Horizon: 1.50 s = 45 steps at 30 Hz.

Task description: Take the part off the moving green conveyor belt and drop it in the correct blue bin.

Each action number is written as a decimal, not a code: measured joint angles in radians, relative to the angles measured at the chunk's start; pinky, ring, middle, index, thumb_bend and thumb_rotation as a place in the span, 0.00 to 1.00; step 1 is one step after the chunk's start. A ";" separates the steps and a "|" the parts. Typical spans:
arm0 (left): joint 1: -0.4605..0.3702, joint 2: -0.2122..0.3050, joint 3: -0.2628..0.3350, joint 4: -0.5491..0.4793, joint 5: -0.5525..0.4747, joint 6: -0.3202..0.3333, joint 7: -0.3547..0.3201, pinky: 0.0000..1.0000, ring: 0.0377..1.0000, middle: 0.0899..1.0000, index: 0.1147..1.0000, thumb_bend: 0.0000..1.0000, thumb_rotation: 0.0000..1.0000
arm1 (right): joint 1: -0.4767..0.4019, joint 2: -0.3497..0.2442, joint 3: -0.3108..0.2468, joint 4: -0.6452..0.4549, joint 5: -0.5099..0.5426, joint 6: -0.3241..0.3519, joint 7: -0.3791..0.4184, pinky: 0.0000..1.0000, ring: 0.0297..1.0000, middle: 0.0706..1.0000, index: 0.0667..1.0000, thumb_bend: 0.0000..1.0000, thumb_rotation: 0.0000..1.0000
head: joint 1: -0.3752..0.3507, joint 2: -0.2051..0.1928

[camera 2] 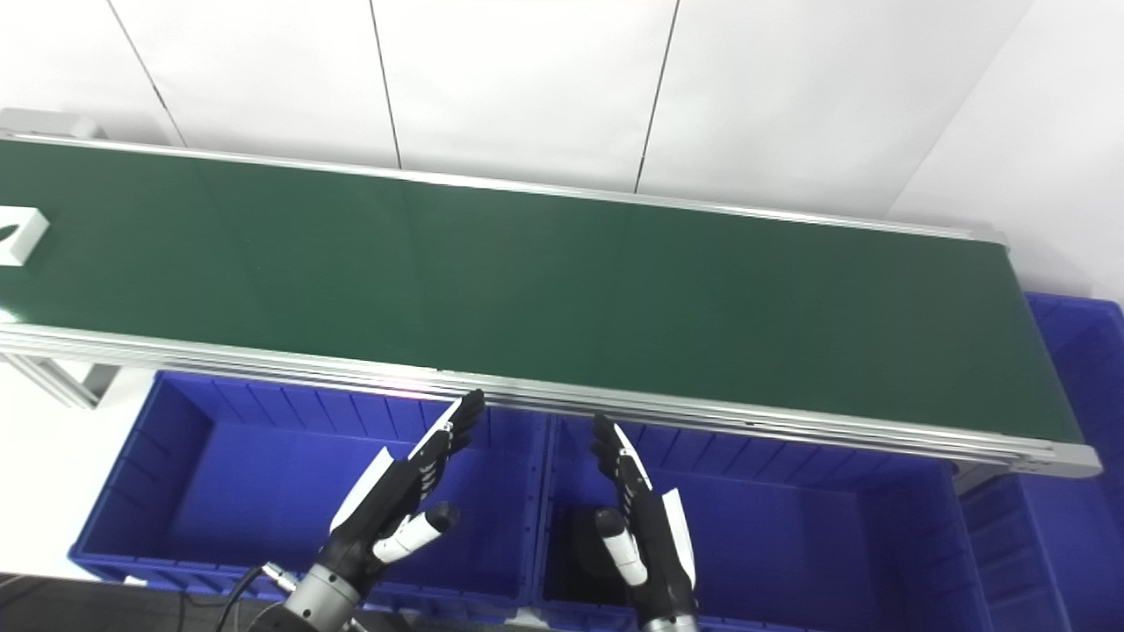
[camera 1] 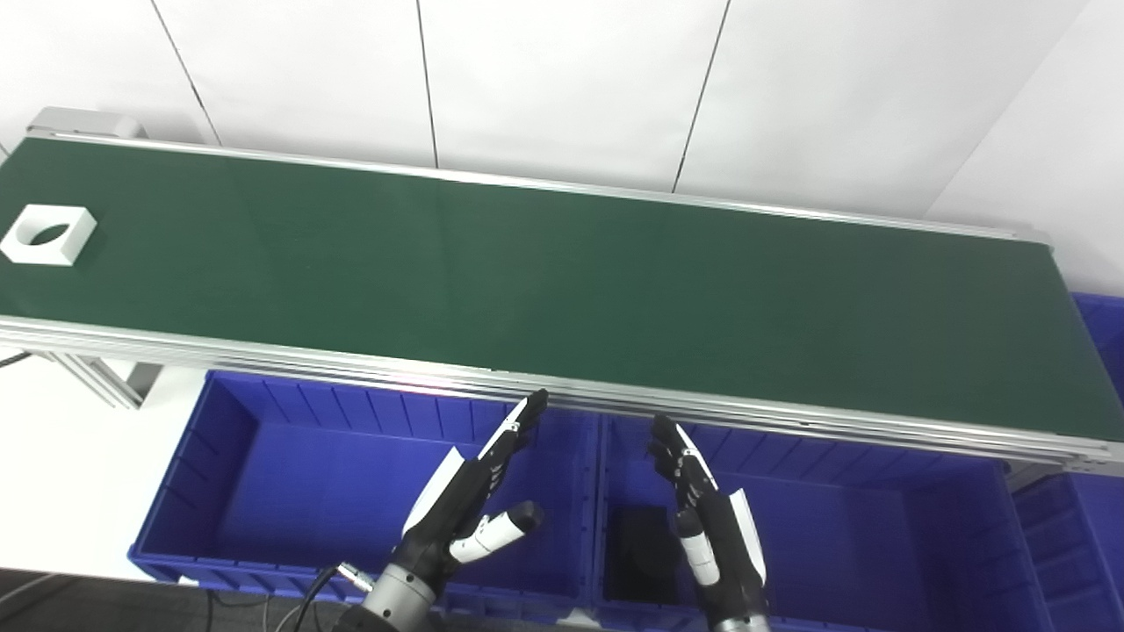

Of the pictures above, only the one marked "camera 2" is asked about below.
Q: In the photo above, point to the aluminium conveyor leg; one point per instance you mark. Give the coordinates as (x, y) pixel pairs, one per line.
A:
(66, 379)

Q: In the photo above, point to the blue plastic bin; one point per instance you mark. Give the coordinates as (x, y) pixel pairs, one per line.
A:
(808, 544)
(1071, 527)
(246, 491)

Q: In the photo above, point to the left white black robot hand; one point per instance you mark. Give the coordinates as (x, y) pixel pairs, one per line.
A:
(399, 491)

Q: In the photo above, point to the white square part round hole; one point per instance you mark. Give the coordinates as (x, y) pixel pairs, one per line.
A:
(22, 237)

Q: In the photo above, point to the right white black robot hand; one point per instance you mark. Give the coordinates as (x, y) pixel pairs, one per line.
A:
(654, 535)

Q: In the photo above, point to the gray conveyor end housing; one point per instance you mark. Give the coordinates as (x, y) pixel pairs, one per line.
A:
(53, 121)

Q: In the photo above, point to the green conveyor belt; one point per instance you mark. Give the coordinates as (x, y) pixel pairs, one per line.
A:
(562, 298)

